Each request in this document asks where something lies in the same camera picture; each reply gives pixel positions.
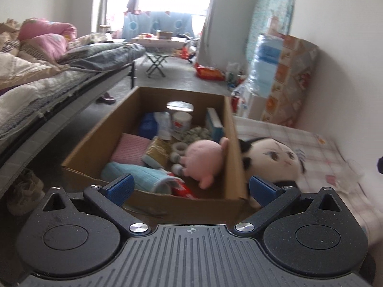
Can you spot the checked tablecloth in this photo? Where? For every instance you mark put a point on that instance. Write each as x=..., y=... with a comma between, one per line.
x=323, y=167

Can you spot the small cardboard box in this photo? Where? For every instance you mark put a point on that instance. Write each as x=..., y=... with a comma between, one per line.
x=164, y=34

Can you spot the blue white wet wipes packet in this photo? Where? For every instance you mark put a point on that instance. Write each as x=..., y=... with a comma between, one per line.
x=149, y=125

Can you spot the orange bag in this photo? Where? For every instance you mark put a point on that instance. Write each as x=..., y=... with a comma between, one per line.
x=209, y=72

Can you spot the red plastic bag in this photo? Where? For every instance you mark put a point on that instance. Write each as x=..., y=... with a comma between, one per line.
x=185, y=52

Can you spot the blue cloth with circles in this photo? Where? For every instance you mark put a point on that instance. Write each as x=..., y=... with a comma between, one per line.
x=155, y=24

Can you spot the light blue towel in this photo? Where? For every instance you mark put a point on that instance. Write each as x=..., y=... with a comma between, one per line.
x=140, y=175

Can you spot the teal and white carton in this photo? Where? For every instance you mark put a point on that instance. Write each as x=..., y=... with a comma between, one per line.
x=214, y=125

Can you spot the pink slipper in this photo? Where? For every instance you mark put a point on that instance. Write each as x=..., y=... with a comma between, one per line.
x=106, y=98

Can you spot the plush doll with red dress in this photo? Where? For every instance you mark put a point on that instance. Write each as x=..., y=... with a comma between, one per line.
x=275, y=158

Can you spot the large water bottle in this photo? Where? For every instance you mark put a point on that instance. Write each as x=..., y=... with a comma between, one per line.
x=264, y=62

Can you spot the small white grey roll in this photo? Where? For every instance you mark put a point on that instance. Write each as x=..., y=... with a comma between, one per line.
x=175, y=157
x=178, y=169

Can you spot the pink quilt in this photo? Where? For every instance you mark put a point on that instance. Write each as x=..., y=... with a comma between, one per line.
x=45, y=36

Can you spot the grey green scrunchie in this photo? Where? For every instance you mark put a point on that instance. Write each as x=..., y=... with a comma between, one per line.
x=196, y=134

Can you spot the grey curtain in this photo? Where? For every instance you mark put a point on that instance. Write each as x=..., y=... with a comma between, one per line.
x=103, y=3
x=209, y=21

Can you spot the beige floral quilt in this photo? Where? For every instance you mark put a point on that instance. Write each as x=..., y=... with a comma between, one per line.
x=24, y=65

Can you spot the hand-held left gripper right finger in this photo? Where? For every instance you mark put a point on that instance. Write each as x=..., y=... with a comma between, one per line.
x=263, y=189

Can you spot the beige crumpled cloth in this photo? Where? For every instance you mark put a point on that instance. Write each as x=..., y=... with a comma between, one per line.
x=24, y=191

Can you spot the brown cardboard box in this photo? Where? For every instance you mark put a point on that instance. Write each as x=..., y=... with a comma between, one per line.
x=233, y=143

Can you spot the teal hanging cloth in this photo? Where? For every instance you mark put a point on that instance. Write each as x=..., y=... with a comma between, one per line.
x=272, y=3

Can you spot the white tape roll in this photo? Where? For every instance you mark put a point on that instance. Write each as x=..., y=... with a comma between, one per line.
x=179, y=147

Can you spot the low table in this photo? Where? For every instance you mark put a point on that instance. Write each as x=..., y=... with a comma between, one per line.
x=158, y=41

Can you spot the red packet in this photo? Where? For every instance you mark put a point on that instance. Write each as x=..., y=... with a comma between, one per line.
x=182, y=189

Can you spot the pink folded cloth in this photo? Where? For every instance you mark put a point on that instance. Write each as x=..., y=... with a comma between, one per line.
x=128, y=148

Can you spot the gold packet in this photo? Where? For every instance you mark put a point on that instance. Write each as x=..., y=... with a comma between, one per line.
x=158, y=151

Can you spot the bed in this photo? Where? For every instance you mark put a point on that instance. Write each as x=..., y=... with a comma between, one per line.
x=74, y=89

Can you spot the grey quilt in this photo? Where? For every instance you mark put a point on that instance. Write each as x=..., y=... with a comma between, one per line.
x=101, y=55

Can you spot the pink round plush toy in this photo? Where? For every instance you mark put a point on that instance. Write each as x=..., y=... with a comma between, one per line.
x=203, y=158

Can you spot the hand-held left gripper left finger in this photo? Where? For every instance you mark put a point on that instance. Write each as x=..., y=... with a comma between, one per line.
x=121, y=187

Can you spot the folding stool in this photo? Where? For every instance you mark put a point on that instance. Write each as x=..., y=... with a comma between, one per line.
x=155, y=62

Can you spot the white printed cup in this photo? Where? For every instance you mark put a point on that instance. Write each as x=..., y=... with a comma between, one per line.
x=181, y=122

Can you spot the red bottle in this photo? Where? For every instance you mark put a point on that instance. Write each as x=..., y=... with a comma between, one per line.
x=235, y=103

